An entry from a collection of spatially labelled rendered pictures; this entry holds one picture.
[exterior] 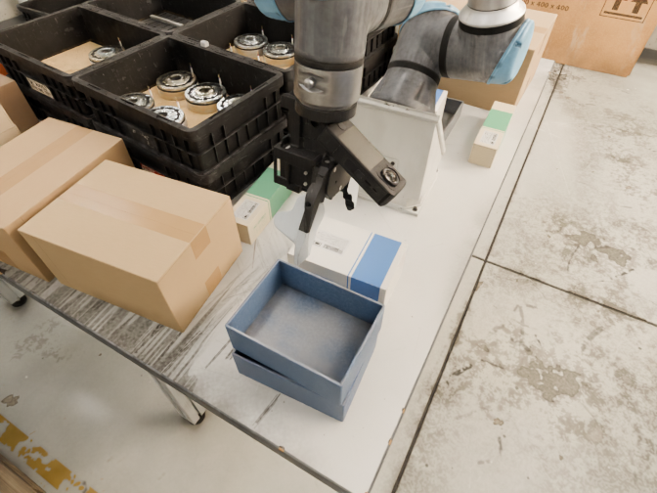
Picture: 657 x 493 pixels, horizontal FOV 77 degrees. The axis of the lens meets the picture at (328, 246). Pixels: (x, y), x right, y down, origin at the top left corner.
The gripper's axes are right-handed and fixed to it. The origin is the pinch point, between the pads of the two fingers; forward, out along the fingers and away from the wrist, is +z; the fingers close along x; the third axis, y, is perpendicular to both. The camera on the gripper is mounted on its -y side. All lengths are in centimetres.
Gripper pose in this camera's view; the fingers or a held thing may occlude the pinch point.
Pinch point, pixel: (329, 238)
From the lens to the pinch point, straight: 59.8
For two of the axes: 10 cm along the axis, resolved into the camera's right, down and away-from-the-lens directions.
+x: -5.0, 5.5, -6.7
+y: -8.6, -3.8, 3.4
